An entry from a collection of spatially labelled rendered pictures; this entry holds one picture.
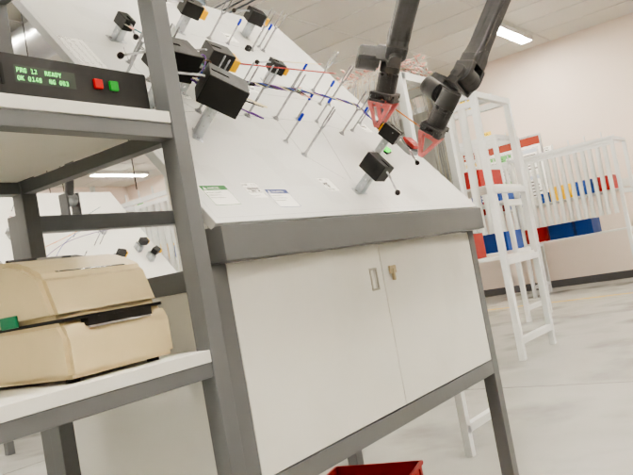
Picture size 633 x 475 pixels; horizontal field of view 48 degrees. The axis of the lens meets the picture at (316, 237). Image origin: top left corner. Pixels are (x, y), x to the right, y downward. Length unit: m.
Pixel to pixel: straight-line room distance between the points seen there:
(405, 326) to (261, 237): 0.61
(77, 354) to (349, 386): 0.70
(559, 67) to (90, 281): 9.59
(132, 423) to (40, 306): 0.49
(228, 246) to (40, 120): 0.39
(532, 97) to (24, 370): 9.72
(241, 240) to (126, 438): 0.49
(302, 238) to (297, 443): 0.40
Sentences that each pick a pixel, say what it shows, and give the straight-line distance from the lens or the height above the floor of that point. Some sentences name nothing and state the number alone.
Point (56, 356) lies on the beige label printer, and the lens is 1.09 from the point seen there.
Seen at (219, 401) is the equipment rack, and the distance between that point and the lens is 1.21.
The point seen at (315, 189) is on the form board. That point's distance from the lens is 1.63.
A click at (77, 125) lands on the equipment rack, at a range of 1.11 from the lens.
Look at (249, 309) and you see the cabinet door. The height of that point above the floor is 0.71.
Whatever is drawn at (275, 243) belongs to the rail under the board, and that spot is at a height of 0.82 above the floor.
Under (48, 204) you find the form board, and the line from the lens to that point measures 5.30.
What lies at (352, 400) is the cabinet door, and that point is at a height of 0.47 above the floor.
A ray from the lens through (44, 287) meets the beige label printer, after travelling 1.10.
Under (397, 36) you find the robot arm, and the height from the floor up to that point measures 1.33.
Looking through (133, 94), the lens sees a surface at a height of 1.09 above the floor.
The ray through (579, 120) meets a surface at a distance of 10.29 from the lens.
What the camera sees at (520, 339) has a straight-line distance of 4.68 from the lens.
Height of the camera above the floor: 0.75
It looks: 3 degrees up
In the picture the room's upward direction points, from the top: 10 degrees counter-clockwise
